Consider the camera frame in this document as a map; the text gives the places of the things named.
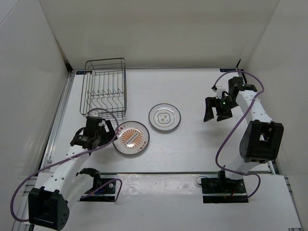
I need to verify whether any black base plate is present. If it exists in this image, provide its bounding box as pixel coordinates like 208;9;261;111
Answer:
80;177;117;202
201;178;249;204

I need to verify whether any wire dish rack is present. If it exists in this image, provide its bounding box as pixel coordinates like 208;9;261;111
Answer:
76;57;127;119

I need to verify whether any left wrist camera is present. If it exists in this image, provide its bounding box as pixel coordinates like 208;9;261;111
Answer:
86;111;102;132

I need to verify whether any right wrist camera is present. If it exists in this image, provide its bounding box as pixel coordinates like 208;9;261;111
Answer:
211;85;229;99

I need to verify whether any purple cable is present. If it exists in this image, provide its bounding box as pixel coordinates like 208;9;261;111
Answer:
216;71;265;199
11;108;123;222

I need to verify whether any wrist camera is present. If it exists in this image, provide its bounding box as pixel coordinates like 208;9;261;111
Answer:
211;85;229;99
86;111;102;132

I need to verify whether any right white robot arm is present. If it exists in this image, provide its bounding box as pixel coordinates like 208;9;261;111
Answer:
204;83;284;193

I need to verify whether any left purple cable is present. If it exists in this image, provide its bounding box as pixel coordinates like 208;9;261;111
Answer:
11;108;123;222

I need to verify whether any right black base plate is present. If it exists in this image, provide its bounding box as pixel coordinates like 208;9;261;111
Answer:
201;178;249;204

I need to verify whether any green rimmed white plate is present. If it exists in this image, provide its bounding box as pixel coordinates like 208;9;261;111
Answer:
148;103;181;132

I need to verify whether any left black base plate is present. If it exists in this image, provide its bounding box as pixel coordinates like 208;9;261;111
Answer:
80;177;117;202

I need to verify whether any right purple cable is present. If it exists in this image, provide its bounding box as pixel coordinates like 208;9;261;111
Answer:
216;71;265;199

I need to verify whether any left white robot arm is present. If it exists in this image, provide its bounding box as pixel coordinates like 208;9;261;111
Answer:
28;116;116;231

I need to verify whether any orange patterned plate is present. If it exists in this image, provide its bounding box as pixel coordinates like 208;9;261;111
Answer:
113;121;150;156

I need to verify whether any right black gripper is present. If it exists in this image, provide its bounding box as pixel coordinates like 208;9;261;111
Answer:
204;97;239;123

